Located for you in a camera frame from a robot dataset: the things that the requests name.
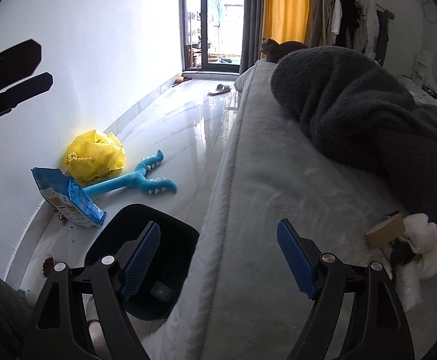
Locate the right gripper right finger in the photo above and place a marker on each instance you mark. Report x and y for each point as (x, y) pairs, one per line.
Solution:
(356, 312)

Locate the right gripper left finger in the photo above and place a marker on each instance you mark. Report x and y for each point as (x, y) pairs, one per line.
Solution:
(59, 328)

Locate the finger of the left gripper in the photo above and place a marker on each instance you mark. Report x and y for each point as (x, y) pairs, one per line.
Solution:
(24, 91)
(19, 62)

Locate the dark teal trash bin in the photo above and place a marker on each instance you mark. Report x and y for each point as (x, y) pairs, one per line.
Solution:
(163, 282)

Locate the pet food bowl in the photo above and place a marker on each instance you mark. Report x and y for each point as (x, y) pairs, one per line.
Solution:
(47, 266)

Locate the brown cardboard piece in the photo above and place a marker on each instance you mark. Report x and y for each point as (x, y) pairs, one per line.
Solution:
(386, 231)

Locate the yellow plastic bag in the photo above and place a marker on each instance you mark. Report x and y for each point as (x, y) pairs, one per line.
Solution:
(92, 157)

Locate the blue white pet food bag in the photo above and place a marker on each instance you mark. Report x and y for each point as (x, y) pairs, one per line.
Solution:
(67, 197)

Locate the light grey bed mattress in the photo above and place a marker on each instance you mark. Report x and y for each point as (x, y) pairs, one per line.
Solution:
(240, 300)

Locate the blue plush dinosaur toy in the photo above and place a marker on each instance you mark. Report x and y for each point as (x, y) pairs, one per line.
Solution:
(136, 179)

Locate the dark grey fleece blanket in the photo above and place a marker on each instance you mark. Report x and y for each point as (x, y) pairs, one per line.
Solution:
(357, 114)

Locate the grey slipper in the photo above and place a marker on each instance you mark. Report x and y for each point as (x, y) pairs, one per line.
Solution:
(220, 89)

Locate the grey curtain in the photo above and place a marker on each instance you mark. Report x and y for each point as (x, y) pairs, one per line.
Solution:
(252, 33)

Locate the grey cat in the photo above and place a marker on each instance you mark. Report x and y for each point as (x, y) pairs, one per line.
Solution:
(275, 51)

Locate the yellow curtain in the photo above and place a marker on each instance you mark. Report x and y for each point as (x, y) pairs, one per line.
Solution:
(285, 20)

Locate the hanging clothes on rack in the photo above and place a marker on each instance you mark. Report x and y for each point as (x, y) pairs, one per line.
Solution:
(361, 25)

